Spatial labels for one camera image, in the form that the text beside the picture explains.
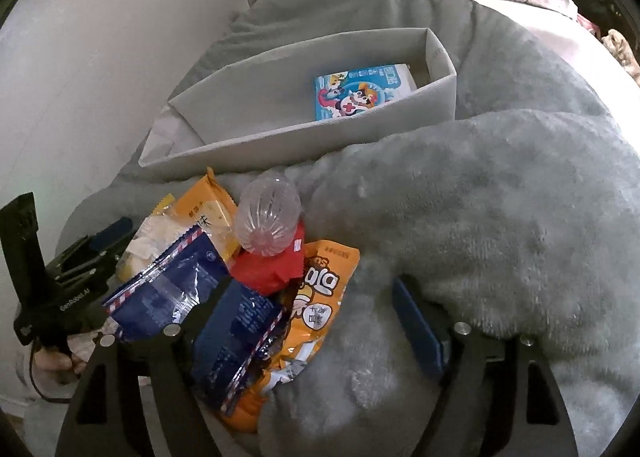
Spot person hand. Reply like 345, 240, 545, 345
34, 347, 86, 375

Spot grey fabric organizer bin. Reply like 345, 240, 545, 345
139, 28, 457, 178

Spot orange snack packet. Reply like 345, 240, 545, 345
219, 239, 360, 433

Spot blue cartoon box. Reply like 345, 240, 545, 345
314, 64, 416, 121

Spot grey fleece blanket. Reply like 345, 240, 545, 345
54, 0, 640, 457

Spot clear bottle orange cap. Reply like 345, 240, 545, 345
233, 173, 302, 258

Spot yellow cracker packet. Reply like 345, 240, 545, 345
115, 168, 240, 283

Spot navy blue snack bag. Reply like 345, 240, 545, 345
102, 225, 284, 414

